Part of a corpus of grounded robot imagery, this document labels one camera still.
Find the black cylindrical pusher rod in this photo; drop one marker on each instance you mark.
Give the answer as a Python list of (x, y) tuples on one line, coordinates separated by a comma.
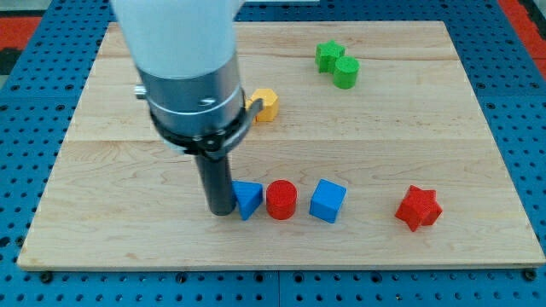
[(216, 179)]

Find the red cylinder block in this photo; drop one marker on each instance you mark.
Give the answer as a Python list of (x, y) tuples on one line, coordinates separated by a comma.
[(281, 199)]

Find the red star block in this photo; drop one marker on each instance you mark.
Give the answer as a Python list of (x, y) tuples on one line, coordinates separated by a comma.
[(419, 207)]

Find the wooden board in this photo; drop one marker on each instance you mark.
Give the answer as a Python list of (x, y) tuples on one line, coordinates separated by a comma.
[(118, 199)]

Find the blue cube block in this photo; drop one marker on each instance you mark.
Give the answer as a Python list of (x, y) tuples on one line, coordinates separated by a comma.
[(326, 200)]

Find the green cylinder block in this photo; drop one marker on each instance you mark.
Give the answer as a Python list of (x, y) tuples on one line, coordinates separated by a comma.
[(345, 73)]

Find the green star block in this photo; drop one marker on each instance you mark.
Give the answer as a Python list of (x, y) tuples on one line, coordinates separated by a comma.
[(327, 54)]

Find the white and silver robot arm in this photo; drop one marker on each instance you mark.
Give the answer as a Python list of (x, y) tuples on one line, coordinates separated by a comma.
[(186, 56)]

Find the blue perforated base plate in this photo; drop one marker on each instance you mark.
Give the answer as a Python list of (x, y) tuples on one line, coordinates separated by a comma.
[(42, 91)]

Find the blue triangle block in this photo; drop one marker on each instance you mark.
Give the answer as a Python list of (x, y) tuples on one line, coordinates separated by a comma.
[(249, 196)]

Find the yellow hexagon block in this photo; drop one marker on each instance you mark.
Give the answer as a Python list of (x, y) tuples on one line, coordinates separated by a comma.
[(270, 101)]

